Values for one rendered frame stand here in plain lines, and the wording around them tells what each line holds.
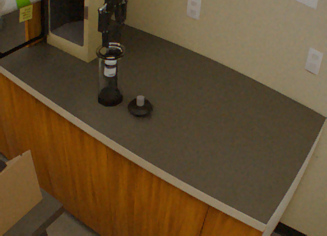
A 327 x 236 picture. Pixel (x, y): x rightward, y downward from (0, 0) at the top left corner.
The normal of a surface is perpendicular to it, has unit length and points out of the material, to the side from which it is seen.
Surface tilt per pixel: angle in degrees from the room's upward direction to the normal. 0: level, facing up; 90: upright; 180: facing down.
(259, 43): 90
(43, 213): 0
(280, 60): 90
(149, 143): 0
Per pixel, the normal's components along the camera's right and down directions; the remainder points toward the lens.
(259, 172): 0.07, -0.77
